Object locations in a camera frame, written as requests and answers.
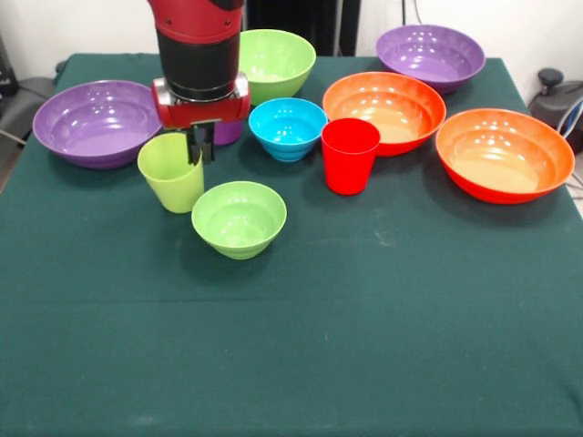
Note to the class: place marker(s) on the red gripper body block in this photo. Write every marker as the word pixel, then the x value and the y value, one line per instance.
pixel 200 113

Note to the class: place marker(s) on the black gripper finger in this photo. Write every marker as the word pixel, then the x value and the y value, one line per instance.
pixel 209 143
pixel 194 145

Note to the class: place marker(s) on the green plastic cup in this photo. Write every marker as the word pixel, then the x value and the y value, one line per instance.
pixel 173 191

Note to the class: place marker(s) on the small green plastic bowl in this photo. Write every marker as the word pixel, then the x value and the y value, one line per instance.
pixel 239 223

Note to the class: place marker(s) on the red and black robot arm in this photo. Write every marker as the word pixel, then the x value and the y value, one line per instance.
pixel 196 45

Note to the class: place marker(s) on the purple plastic cup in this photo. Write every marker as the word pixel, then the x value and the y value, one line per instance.
pixel 228 134

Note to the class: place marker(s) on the small blue plastic bowl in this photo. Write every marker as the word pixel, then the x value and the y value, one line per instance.
pixel 287 132

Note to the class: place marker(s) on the large green plastic bowl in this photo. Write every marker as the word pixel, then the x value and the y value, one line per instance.
pixel 278 59

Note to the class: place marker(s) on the large purple plastic bowl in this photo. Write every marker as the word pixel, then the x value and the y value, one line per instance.
pixel 100 136
pixel 430 59

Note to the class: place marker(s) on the red plastic cup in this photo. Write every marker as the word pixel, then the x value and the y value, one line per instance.
pixel 348 159

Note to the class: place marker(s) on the large orange plastic bowl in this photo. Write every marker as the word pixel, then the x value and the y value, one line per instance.
pixel 387 104
pixel 501 159

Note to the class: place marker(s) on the dark green table cloth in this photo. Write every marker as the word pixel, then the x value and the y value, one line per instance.
pixel 291 341

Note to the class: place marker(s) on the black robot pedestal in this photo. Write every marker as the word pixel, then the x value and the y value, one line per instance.
pixel 319 23

